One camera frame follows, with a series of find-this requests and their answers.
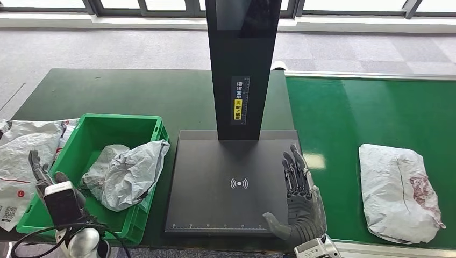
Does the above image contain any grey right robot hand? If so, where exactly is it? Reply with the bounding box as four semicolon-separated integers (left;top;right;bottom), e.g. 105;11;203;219
262;143;327;246

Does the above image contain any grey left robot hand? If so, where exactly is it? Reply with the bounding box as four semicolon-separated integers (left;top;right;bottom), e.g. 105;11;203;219
28;149;72;198

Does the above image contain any grey mailer with red print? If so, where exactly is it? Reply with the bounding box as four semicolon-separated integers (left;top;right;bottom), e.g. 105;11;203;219
358;143;447;245

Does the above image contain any grey mailer parcel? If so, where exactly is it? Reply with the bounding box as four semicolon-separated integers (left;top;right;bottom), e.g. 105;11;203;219
80;144;131;200
99;139;171;213

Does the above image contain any black inbound scanner machine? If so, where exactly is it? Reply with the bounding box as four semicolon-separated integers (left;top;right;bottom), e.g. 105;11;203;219
164;0;311;238

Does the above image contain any green conveyor belt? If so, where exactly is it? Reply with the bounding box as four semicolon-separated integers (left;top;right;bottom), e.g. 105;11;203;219
284;69;456;258

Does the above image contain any white mailer with QR label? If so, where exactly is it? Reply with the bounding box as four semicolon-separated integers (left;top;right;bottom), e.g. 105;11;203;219
0;119;67;232

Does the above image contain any white mailer with red edge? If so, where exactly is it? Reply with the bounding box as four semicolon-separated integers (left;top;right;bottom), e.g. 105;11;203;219
53;118;80;157

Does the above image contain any green plastic crate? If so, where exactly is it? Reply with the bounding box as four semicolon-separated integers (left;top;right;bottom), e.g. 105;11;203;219
16;113;170;245

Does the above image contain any white window sill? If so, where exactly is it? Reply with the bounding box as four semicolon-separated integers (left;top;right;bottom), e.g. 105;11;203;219
0;12;456;34

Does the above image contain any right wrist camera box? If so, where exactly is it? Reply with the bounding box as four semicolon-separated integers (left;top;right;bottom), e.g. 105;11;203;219
294;238;341;258

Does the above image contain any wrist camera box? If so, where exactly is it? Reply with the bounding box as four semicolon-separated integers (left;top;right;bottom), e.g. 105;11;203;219
294;238;341;258
43;181;87;227

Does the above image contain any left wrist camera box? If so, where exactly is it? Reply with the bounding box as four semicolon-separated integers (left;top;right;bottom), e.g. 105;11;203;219
43;181;87;227

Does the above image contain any black cable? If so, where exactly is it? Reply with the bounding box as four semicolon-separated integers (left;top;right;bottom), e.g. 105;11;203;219
10;222;132;258

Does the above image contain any dark window frame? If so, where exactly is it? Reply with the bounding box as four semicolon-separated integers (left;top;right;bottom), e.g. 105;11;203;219
0;0;456;19

